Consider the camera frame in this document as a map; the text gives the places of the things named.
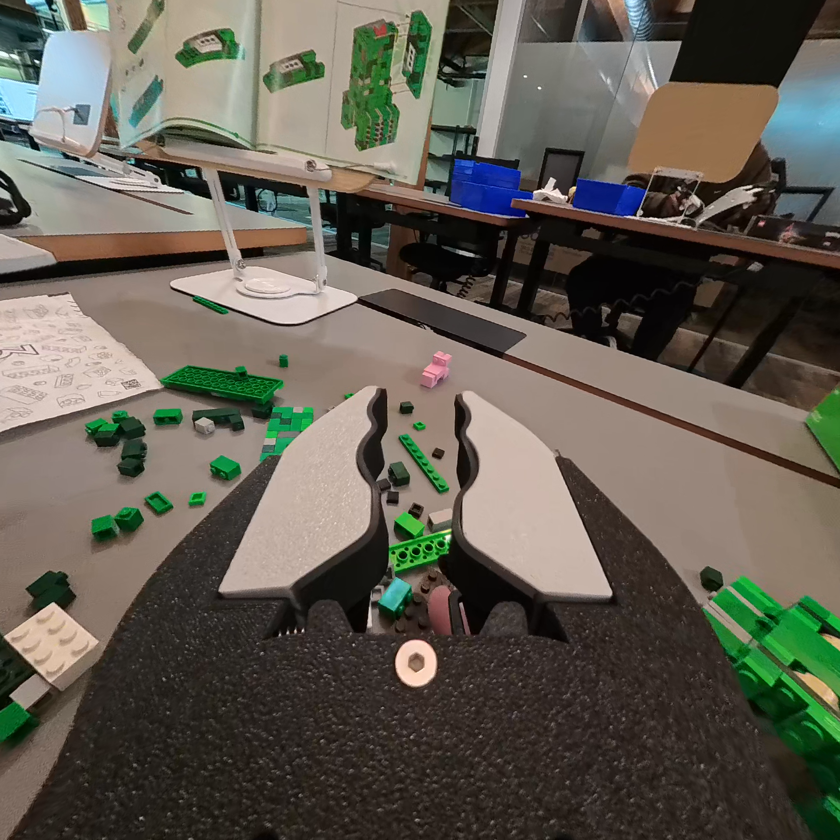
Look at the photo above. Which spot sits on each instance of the light grey small brick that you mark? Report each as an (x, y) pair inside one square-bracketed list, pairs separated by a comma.
[(205, 425)]

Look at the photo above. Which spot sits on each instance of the blue bin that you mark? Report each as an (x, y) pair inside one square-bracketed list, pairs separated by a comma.
[(607, 197)]

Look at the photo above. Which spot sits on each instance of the black framed screen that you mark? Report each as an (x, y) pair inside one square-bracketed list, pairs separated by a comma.
[(561, 169)]

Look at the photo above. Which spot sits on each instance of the black mat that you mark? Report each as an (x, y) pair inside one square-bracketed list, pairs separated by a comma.
[(446, 321)]

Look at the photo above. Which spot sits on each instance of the green brick model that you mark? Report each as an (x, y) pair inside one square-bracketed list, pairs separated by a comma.
[(774, 643)]

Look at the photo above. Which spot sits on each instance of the large green studded plate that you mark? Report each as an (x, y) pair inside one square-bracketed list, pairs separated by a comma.
[(216, 384)]

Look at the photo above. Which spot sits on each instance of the dark green studded plate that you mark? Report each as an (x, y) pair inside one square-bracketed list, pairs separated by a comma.
[(10, 669)]

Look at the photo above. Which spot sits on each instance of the clear acrylic stand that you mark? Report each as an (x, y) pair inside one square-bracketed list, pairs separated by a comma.
[(676, 197)]

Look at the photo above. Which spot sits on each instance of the pink toy pig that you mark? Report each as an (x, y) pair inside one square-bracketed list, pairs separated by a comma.
[(434, 373)]

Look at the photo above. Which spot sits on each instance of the dark toy box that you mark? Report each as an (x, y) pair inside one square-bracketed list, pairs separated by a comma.
[(794, 233)]

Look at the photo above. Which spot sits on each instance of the stack of blue bins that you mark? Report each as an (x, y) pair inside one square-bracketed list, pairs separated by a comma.
[(485, 187)]

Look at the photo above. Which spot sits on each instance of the thin long green plate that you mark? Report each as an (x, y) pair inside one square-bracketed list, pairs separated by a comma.
[(423, 463), (210, 305)]

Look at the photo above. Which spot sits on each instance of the teal small brick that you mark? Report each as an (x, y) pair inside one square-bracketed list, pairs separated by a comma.
[(394, 597)]

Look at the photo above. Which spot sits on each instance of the white studded brick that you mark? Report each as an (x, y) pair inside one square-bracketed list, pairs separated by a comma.
[(49, 643)]

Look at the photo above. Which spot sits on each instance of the person's right hand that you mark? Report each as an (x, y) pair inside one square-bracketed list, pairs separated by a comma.
[(446, 610)]

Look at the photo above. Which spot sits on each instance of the neighbouring grey desk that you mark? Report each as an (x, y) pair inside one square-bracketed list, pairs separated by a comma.
[(131, 216)]

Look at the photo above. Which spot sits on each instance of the bright green studded plate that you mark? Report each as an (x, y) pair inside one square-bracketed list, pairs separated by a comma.
[(420, 551)]

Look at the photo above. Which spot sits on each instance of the green toy box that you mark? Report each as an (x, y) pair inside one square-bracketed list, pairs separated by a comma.
[(827, 426)]

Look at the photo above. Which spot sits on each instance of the green mosaic tiled plate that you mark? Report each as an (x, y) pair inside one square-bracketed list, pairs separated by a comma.
[(285, 426)]

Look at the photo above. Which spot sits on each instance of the open instruction booklet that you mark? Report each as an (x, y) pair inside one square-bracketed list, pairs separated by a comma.
[(295, 33)]

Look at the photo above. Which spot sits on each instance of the white printed paper sheet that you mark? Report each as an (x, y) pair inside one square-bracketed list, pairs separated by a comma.
[(52, 367)]

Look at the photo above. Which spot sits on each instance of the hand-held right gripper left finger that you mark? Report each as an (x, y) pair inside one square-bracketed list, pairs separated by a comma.
[(315, 499)]

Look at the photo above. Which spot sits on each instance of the black office chair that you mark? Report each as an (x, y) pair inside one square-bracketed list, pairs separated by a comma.
[(446, 259)]

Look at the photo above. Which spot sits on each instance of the white crumpled paper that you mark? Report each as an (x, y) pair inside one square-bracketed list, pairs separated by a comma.
[(551, 191)]

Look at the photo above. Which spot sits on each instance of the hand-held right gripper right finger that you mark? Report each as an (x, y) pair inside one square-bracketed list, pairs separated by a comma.
[(525, 512)]

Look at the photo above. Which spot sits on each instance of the brown-edged rear table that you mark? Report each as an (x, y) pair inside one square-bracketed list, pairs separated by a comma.
[(754, 249), (426, 200)]

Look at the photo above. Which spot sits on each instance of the scatter of small green bricks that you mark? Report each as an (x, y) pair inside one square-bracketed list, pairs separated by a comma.
[(224, 467)]

